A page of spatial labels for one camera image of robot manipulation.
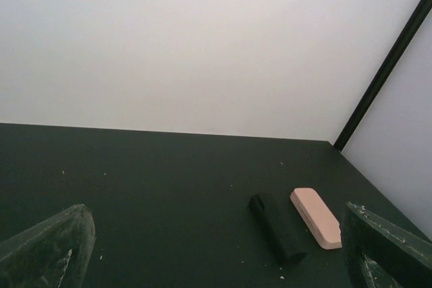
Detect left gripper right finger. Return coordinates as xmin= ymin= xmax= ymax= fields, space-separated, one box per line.
xmin=342 ymin=202 xmax=431 ymax=287

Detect pink glasses case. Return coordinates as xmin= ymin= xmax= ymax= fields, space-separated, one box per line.
xmin=290 ymin=188 xmax=342 ymax=250

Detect right black frame post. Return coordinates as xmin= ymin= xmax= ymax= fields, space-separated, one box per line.
xmin=333 ymin=0 xmax=431 ymax=152

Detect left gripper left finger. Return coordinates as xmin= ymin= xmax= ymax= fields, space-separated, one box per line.
xmin=1 ymin=204 xmax=96 ymax=287

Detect black glasses case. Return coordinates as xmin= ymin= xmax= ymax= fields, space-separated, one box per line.
xmin=248 ymin=192 xmax=307 ymax=266

